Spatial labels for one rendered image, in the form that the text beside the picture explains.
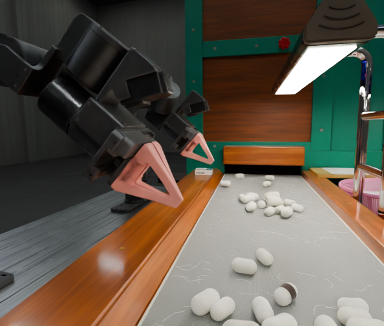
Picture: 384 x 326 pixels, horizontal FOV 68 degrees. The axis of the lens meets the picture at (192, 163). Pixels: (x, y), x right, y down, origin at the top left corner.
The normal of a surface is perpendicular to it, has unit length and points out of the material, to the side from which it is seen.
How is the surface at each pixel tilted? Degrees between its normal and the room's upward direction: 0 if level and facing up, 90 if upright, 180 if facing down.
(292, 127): 90
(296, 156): 90
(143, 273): 45
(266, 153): 90
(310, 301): 0
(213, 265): 0
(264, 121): 90
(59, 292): 0
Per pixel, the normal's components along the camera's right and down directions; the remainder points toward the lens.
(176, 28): -0.29, 0.13
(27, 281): -0.01, -0.99
